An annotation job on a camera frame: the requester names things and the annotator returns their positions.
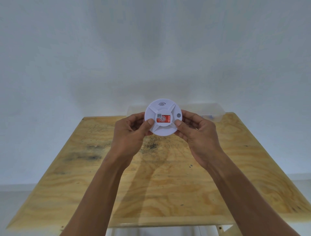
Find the person's right forearm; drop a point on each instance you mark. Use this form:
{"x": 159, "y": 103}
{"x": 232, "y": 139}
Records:
{"x": 247, "y": 199}

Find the person's left hand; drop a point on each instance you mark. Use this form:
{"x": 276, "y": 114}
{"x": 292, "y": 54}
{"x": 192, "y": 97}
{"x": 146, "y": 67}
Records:
{"x": 126, "y": 141}

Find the blue battery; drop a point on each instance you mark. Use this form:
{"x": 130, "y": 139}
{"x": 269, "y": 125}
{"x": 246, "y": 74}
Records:
{"x": 211, "y": 117}

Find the white round smoke detector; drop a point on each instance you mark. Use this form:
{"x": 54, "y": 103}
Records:
{"x": 162, "y": 105}

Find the person's right hand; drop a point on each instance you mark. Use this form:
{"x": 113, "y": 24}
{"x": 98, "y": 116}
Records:
{"x": 204, "y": 138}

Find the person's left forearm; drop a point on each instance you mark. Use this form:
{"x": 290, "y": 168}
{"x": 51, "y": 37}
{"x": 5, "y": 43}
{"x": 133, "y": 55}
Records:
{"x": 97, "y": 201}

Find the clear plastic box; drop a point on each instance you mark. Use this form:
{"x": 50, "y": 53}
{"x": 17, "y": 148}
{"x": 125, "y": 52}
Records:
{"x": 204, "y": 109}
{"x": 136, "y": 110}

